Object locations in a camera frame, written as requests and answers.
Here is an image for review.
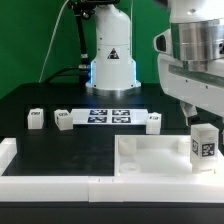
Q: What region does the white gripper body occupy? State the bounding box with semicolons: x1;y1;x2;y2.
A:
157;54;224;118

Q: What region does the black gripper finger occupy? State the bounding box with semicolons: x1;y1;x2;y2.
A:
180;101;200;126

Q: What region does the white square table top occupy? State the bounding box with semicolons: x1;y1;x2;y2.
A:
113;134;224;177

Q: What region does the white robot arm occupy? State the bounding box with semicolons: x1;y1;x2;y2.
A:
87;0;224;119

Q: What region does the white U-shaped obstacle fence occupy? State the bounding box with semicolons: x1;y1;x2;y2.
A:
0;138;224;203

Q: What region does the white sheet with AprilTags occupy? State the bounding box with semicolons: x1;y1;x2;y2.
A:
71;109;148;125

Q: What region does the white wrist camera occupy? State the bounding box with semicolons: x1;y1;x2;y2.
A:
153;29;172;55

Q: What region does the black cable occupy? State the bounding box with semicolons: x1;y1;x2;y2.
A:
43;66;91;84

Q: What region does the white cable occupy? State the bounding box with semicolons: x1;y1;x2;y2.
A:
38;0;73;84

